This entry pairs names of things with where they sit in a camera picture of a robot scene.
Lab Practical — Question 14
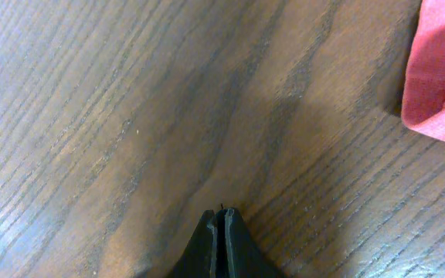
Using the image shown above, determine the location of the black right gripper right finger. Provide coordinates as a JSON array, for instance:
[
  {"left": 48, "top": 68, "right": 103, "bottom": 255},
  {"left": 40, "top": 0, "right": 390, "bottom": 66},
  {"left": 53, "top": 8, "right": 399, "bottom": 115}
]
[{"left": 224, "top": 208, "right": 285, "bottom": 278}]

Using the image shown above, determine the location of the red t-shirt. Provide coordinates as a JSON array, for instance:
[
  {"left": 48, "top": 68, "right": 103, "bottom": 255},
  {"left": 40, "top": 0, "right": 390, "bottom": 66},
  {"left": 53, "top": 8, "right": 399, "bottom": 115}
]
[{"left": 401, "top": 0, "right": 445, "bottom": 142}]

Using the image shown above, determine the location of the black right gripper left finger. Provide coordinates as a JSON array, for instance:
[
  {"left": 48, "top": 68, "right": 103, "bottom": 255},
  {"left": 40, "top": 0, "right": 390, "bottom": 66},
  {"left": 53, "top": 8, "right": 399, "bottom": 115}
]
[{"left": 167, "top": 210, "right": 218, "bottom": 278}]

